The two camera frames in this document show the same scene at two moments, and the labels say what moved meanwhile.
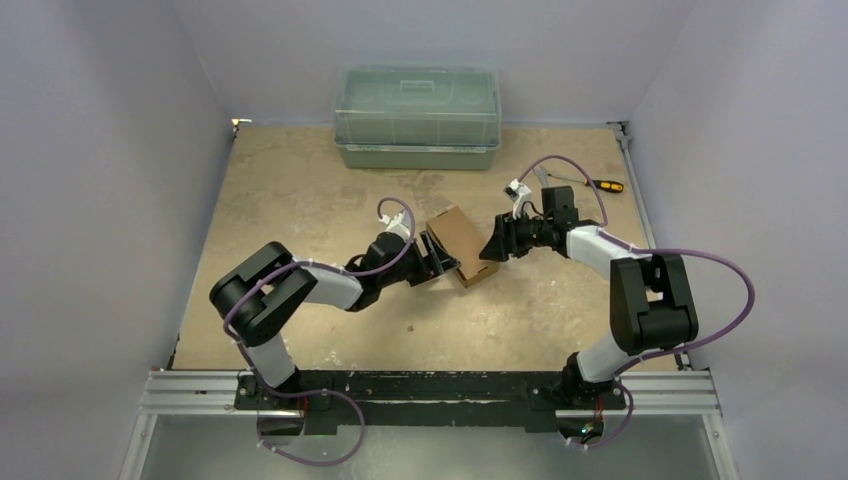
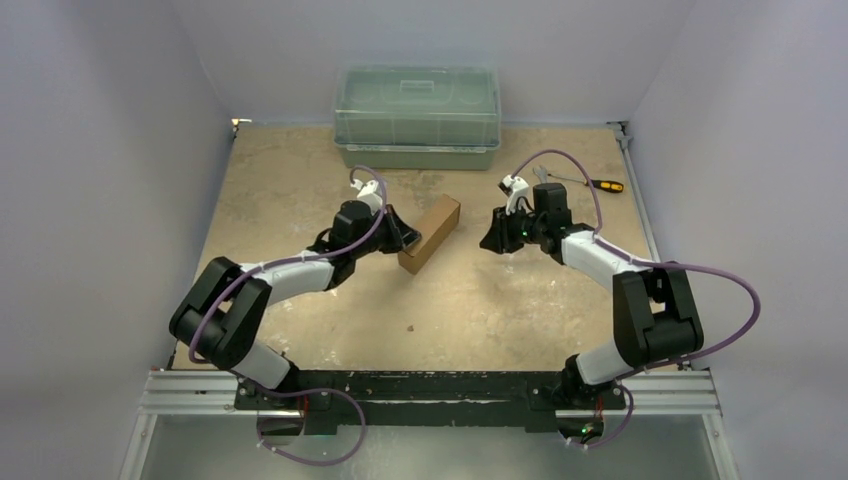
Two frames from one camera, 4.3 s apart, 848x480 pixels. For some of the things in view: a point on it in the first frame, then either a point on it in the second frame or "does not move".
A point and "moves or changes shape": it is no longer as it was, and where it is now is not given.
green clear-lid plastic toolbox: x=417 y=117 does not move
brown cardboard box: x=454 y=233 moves or changes shape
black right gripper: x=514 y=236 does not move
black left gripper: x=434 y=263 to x=399 y=234
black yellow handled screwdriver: x=601 y=184 does not move
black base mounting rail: x=425 y=398 does not move
